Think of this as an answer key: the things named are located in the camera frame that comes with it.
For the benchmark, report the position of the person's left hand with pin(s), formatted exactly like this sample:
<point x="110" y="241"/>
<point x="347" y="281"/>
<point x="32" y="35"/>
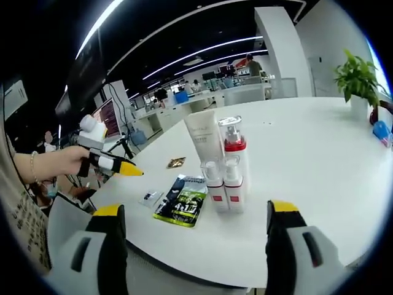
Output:
<point x="69" y="159"/>

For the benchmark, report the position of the grey mesh chair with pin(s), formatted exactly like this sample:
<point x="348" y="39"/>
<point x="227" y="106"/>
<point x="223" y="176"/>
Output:
<point x="243" y="94"/>
<point x="284" y="88"/>

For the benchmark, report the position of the beige printed shirt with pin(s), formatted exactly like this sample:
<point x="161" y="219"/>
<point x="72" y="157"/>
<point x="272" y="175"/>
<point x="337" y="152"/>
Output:
<point x="21" y="221"/>

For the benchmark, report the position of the white skincare tube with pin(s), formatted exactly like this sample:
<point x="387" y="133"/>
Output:
<point x="204" y="135"/>

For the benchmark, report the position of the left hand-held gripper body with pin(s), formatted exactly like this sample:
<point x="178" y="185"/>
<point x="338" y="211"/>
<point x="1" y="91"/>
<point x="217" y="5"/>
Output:
<point x="92" y="135"/>

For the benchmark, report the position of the gold foil skincare sachet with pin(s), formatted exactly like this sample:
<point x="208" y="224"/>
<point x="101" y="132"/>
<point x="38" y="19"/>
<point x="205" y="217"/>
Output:
<point x="176" y="162"/>

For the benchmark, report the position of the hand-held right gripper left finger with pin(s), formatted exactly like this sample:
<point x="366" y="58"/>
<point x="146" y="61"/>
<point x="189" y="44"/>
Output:
<point x="113" y="261"/>

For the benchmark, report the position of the white spray bottle red collar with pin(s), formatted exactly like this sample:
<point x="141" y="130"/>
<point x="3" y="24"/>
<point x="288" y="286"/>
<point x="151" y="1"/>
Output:
<point x="238" y="150"/>

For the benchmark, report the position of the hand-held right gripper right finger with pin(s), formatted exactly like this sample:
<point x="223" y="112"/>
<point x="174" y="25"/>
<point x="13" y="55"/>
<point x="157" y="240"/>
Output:
<point x="279" y="261"/>

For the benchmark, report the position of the green potted plant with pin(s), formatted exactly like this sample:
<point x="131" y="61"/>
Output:
<point x="357" y="77"/>

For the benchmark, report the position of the blue water jug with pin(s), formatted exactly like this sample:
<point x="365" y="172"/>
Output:
<point x="139" y="137"/>

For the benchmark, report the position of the white mesh chair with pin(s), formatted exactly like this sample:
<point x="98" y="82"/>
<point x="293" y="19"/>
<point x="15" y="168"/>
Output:
<point x="67" y="221"/>

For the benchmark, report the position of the small clear skincare sachet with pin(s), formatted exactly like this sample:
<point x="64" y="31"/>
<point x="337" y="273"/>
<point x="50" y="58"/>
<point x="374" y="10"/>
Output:
<point x="150" y="197"/>

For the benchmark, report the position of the blue storage bin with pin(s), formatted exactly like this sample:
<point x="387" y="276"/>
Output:
<point x="181" y="98"/>

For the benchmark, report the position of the green black skincare packet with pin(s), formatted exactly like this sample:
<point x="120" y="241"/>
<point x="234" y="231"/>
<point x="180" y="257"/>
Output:
<point x="181" y="204"/>

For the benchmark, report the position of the ceiling light strip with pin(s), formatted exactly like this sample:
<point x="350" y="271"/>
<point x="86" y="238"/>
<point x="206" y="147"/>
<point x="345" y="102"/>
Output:
<point x="98" y="28"/>
<point x="213" y="60"/>
<point x="202" y="49"/>

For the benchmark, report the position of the red round object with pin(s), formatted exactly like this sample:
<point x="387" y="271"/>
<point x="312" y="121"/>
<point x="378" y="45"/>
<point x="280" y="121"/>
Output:
<point x="375" y="116"/>

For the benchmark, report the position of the computer monitor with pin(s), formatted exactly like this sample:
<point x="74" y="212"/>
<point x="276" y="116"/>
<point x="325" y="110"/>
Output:
<point x="107" y="118"/>

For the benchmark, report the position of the black tripod stand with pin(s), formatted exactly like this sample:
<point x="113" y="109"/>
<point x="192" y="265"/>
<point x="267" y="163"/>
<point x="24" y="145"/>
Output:
<point x="128" y="149"/>

